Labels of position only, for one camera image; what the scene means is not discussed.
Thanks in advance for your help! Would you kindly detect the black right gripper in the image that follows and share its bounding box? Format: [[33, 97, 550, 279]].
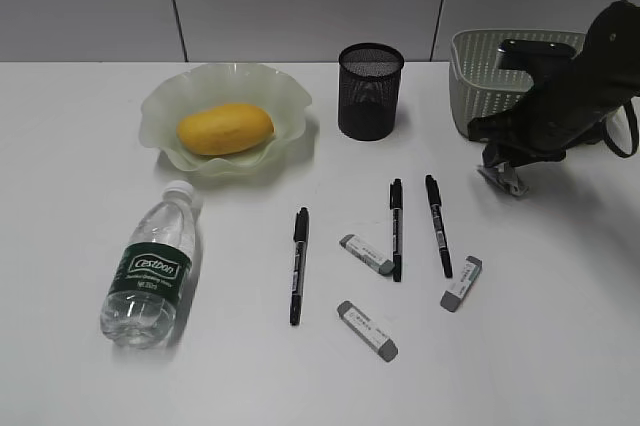
[[467, 39, 618, 181]]

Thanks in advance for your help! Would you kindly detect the grey white eraser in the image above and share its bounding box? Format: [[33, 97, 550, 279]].
[[337, 300, 399, 363], [440, 256, 483, 313], [339, 234, 395, 276]]

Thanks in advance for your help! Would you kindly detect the pale green woven basket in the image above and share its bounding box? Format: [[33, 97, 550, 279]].
[[450, 30, 587, 140]]

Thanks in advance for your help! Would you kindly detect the yellow mango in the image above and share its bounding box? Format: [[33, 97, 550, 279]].
[[176, 103, 275, 156]]

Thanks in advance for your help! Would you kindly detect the black marker pen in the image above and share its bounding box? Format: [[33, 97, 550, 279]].
[[289, 207, 309, 326], [425, 175, 453, 279], [390, 178, 403, 282]]

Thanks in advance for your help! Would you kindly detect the clear water bottle green label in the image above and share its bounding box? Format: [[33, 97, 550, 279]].
[[100, 180, 196, 349]]

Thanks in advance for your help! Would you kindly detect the waste paper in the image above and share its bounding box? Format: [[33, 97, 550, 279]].
[[477, 162, 528, 197]]

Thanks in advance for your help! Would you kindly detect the pale green wavy plate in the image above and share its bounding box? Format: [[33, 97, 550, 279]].
[[139, 63, 312, 177]]

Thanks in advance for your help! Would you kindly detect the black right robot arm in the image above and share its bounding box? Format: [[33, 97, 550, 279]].
[[468, 1, 639, 176]]

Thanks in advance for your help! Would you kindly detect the black mesh pen holder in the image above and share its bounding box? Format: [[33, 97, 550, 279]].
[[337, 42, 405, 141]]

